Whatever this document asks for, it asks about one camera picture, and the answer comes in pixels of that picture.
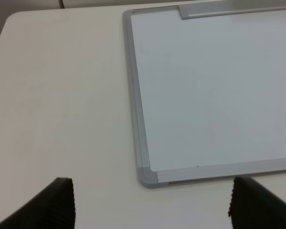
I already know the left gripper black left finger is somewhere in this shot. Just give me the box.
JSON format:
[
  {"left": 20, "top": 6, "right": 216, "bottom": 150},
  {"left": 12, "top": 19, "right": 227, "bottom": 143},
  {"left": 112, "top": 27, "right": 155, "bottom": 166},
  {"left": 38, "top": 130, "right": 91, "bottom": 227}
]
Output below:
[{"left": 0, "top": 177, "right": 75, "bottom": 229}]

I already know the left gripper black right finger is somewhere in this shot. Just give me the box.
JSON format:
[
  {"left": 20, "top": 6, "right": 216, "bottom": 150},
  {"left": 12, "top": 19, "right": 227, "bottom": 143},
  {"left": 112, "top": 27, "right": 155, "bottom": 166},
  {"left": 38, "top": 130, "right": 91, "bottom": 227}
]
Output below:
[{"left": 228, "top": 177, "right": 286, "bottom": 229}]

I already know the white whiteboard with grey frame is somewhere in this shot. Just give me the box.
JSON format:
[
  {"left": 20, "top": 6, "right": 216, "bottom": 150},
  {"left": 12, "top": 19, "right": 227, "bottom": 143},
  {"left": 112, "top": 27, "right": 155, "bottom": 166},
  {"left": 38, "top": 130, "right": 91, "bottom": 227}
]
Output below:
[{"left": 123, "top": 0, "right": 286, "bottom": 187}]

